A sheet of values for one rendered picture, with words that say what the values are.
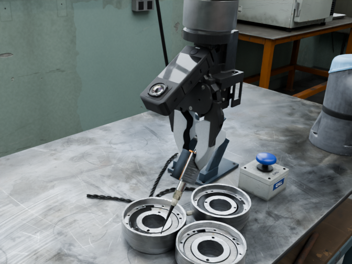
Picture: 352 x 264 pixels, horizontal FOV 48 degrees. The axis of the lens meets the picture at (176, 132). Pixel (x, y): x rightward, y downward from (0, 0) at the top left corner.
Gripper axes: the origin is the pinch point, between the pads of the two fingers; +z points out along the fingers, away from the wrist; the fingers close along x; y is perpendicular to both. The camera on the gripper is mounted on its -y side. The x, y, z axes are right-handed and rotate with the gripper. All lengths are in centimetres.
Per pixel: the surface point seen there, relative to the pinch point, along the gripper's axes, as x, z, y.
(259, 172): -2.4, 8.8, 19.1
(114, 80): 154, 45, 117
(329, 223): -8, 38, 56
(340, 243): -14, 38, 50
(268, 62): 85, 31, 187
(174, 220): 0.6, 10.5, -2.5
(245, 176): -0.3, 10.2, 17.8
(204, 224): -4.2, 9.8, -0.7
